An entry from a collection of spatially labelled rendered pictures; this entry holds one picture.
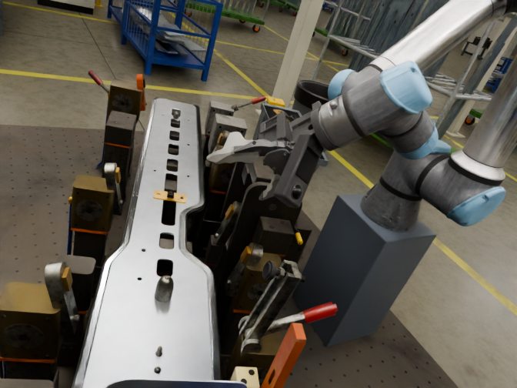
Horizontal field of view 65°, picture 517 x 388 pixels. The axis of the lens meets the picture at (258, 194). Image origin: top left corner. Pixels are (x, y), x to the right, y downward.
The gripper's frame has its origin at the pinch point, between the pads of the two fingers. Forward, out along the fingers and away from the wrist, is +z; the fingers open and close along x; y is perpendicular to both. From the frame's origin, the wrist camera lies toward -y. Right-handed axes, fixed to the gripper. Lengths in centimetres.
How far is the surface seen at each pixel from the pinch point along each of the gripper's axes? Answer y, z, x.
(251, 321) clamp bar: -22.5, 2.1, -8.4
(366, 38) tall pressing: 411, 34, -272
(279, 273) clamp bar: -19.2, -8.1, -2.0
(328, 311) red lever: -21.7, -9.2, -14.0
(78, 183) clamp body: 10.7, 37.1, 11.0
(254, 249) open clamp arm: -7.2, 4.2, -11.5
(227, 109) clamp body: 71, 34, -32
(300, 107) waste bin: 223, 79, -169
